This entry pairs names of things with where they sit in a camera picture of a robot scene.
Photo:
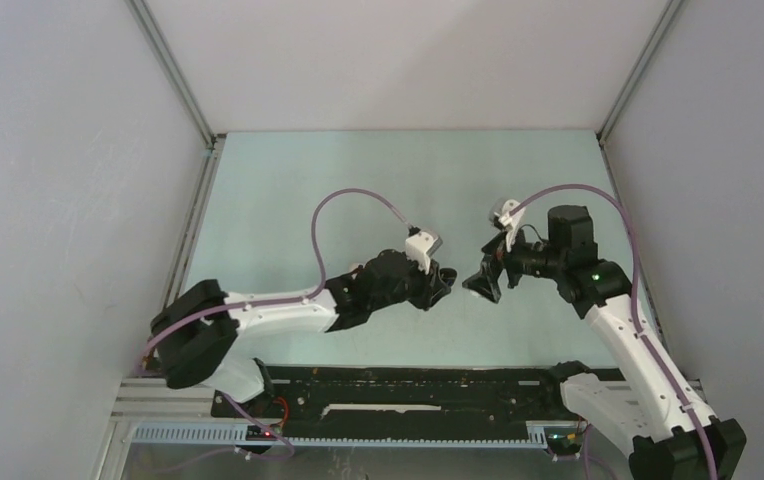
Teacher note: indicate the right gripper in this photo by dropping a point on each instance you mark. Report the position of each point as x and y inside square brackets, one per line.
[486, 281]

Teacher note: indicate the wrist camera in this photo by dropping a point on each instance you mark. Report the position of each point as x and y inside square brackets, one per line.
[419, 247]
[507, 216]

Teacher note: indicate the aluminium frame rail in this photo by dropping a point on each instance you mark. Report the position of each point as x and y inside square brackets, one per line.
[151, 399]

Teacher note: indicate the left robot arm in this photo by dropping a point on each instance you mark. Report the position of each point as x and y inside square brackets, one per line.
[199, 335]

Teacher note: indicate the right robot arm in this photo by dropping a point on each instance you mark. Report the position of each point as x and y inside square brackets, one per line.
[669, 432]

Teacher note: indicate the black earbud charging case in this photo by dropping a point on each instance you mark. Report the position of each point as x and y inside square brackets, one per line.
[448, 276]

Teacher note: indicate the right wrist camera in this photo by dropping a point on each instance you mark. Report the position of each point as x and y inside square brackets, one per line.
[507, 216]

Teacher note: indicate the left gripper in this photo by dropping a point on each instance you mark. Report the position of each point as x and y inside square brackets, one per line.
[430, 286]

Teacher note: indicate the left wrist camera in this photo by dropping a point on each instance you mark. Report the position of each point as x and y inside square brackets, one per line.
[419, 247]

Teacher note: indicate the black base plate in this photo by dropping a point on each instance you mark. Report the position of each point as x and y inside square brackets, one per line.
[408, 404]

